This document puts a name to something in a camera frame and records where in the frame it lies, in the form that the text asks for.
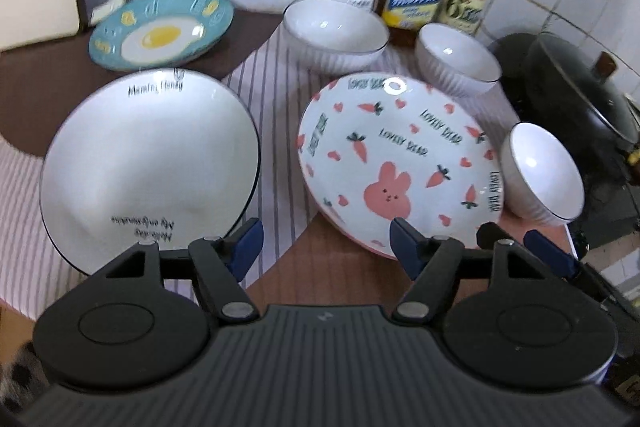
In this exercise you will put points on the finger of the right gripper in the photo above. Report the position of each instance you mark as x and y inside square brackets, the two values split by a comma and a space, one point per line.
[535, 271]

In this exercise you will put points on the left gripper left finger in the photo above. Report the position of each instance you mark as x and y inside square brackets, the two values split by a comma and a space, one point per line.
[215, 266]

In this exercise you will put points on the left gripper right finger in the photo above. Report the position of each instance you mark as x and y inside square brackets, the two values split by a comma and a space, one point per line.
[436, 265]

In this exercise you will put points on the white plate black rim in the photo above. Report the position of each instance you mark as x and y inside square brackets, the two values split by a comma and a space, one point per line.
[166, 155]

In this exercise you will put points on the pink bunny carrot plate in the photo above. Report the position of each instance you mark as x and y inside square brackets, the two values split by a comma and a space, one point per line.
[374, 147]

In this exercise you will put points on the teal fried egg plate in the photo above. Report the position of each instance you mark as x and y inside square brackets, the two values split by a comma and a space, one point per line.
[145, 34]

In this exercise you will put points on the white ribbed bowl large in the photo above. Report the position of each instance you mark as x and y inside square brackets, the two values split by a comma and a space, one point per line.
[333, 37]

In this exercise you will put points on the black induction cooker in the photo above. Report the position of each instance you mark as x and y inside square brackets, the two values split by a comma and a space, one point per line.
[607, 240]

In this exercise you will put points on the black wok with glass lid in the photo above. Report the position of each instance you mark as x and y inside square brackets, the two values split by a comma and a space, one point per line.
[551, 83]

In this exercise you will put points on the white knife handle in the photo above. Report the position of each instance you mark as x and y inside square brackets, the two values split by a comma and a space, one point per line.
[102, 11]

